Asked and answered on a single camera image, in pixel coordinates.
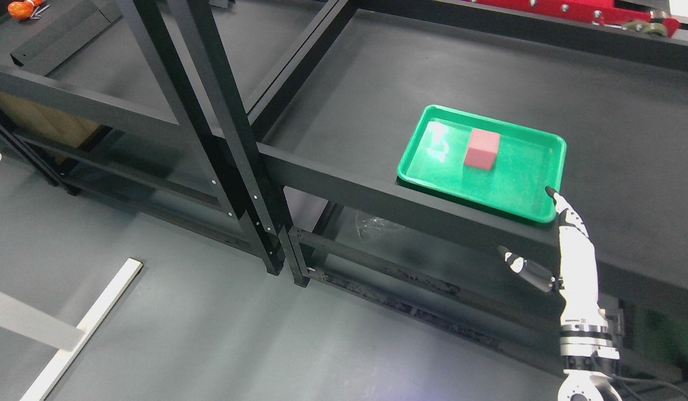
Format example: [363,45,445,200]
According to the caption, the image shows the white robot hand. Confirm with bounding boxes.
[498,186,608,327]

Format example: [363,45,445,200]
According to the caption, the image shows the pink block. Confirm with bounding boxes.
[463,129,501,170]

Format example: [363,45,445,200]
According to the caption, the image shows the robot forearm wrist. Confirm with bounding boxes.
[557,321,622,400]

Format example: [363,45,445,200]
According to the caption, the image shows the green tray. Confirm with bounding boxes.
[397,105,567,223]

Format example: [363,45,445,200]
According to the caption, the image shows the black right shelf rack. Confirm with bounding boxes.
[171,0,688,385]

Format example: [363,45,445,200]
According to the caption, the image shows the black shelf rack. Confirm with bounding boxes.
[171,0,688,385]
[0,1,284,276]

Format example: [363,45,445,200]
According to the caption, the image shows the black left shelf rack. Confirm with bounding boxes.
[0,1,284,276]

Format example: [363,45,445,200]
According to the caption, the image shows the orange object on shelf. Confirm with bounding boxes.
[7,1,43,21]

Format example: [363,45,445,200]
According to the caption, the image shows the clear plastic bag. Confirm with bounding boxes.
[355,213,405,242]

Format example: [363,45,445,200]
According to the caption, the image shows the red metal beam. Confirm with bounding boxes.
[472,1,682,37]

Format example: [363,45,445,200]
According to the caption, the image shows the white desk with leg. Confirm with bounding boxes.
[0,145,144,401]

